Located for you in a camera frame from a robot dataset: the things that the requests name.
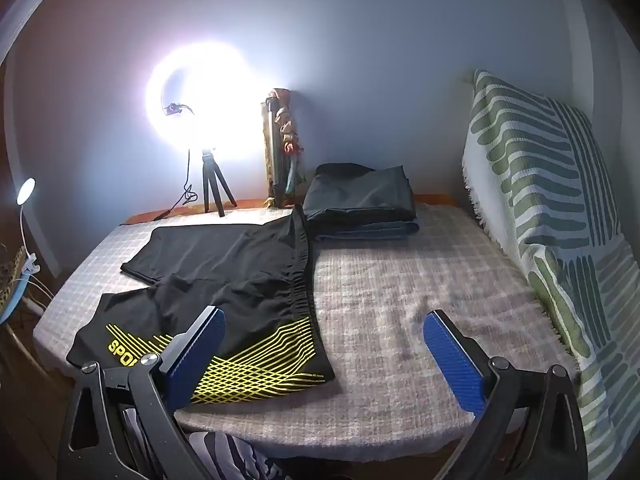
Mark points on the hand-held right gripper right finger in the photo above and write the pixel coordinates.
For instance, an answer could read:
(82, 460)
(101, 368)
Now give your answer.
(455, 365)

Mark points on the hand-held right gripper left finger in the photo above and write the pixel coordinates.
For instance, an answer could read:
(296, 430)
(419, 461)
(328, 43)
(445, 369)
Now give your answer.
(192, 360)

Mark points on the black pants with yellow print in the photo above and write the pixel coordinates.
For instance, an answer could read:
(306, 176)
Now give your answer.
(240, 270)

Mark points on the folded dark grey pants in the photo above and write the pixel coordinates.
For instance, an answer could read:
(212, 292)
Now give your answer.
(360, 192)

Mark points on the plaid bed cover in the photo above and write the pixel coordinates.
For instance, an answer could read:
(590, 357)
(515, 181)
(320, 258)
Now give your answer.
(400, 300)

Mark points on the folded blue jeans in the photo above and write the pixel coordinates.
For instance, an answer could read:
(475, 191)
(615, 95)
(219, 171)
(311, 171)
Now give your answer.
(370, 230)

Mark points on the orange bed sheet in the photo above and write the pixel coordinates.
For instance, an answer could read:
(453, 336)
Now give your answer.
(240, 205)

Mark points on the small black tripod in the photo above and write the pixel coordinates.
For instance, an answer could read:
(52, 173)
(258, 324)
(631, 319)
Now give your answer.
(212, 180)

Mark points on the green striped white blanket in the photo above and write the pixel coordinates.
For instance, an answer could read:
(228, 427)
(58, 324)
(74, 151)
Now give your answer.
(540, 200)

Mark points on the light blue board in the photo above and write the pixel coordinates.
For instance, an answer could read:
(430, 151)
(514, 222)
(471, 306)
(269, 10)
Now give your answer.
(9, 305)

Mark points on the folded silver tripod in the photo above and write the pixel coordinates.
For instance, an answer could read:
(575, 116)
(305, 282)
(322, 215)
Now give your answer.
(274, 150)
(290, 135)

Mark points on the white gooseneck clip lamp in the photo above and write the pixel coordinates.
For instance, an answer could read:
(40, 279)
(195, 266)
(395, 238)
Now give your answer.
(26, 190)

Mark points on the black gooseneck phone holder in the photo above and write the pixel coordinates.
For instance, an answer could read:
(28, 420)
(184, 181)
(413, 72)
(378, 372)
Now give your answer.
(176, 107)

